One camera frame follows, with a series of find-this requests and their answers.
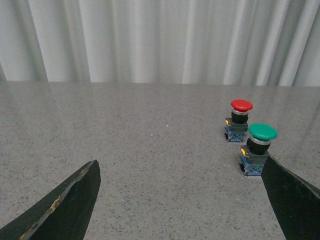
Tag green mushroom push button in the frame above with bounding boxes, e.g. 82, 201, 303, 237
238, 123, 278, 176

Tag white pleated curtain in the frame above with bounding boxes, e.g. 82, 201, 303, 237
0, 0, 320, 87

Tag red mushroom push button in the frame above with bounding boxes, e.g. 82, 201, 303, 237
224, 99, 254, 143

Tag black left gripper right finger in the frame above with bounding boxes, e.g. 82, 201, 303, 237
261, 156, 320, 240

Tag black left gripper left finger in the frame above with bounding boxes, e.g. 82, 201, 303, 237
0, 160, 101, 240

